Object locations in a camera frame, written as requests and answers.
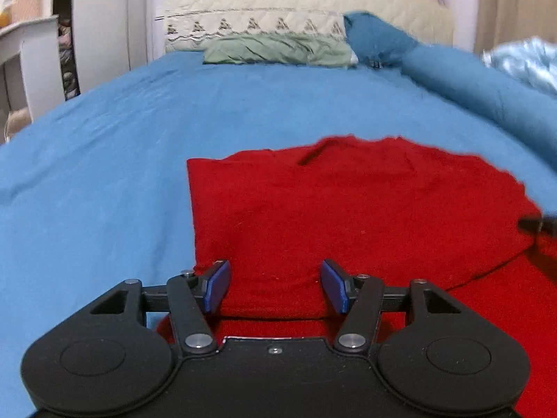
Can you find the dark clothes pile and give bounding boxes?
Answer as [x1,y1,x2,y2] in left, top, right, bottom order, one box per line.
[53,0,83,102]

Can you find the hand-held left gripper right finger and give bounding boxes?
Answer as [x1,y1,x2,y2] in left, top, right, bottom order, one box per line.
[320,259,462,355]

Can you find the blue rolled duvet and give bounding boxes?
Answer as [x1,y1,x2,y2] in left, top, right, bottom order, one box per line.
[344,11,557,162]

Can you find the blue bed sheet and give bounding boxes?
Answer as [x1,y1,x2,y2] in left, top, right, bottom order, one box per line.
[0,50,557,418]

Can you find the beige curtain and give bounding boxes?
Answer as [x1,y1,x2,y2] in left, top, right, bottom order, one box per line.
[473,0,557,55]

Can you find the cream lace-trimmed pillow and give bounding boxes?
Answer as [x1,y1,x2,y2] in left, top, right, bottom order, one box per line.
[155,7,349,53]

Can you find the white desk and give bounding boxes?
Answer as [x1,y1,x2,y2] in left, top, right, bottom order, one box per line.
[0,14,67,142]

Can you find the light blue satin cloth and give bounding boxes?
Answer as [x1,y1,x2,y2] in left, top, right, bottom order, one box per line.
[482,37,557,97]

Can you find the green pillow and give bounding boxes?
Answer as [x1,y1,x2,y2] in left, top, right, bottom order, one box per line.
[203,35,360,69]

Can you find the white wardrobe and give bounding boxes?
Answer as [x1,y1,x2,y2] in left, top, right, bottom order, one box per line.
[71,0,149,95]

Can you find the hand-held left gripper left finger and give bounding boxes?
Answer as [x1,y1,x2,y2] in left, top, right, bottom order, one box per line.
[89,260,232,355]

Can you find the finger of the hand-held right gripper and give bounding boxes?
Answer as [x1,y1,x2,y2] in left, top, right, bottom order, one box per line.
[518,213,557,238]

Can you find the red knit garment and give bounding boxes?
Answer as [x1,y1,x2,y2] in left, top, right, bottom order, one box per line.
[156,136,557,418]

